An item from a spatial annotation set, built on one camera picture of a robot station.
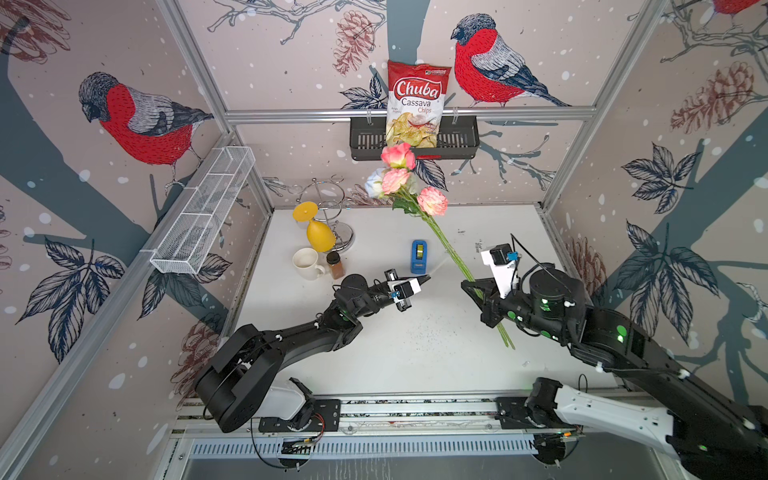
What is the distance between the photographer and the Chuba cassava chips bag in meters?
0.83

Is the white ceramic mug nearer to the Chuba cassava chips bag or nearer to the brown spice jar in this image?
the brown spice jar

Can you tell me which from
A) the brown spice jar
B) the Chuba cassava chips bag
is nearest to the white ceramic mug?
the brown spice jar

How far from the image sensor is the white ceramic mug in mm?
945

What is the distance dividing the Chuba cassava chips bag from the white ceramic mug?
0.45m
